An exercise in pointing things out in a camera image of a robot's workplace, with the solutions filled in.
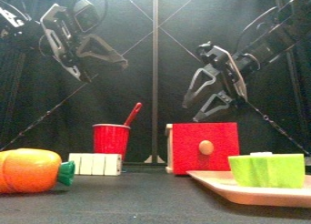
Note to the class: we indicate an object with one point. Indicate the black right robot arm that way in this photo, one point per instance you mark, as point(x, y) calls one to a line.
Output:
point(276, 36)

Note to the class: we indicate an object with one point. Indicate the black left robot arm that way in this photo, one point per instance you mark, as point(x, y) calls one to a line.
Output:
point(17, 30)

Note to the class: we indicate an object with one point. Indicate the green toy starfruit piece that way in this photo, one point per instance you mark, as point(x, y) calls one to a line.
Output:
point(268, 170)

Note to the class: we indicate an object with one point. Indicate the red wooden box with knob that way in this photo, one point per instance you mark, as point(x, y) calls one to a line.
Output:
point(202, 147)

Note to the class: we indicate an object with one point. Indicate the red plastic cup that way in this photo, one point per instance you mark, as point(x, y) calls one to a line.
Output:
point(112, 141)

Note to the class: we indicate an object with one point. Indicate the white segmented toy block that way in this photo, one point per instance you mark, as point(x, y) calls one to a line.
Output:
point(96, 164)

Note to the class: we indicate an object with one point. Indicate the light wooden tray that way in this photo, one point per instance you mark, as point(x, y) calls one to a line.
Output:
point(248, 193)

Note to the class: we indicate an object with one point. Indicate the orange toy carrot green stem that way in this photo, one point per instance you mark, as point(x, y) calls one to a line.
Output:
point(29, 170)

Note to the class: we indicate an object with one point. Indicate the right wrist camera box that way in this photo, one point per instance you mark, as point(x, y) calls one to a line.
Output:
point(208, 51)

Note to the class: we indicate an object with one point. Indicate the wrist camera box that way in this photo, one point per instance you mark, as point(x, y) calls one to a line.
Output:
point(208, 51)
point(86, 15)

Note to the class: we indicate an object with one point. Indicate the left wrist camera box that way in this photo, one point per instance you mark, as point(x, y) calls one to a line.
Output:
point(86, 15)

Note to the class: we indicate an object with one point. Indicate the grey vertical frame pole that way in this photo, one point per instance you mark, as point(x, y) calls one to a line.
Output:
point(156, 82)

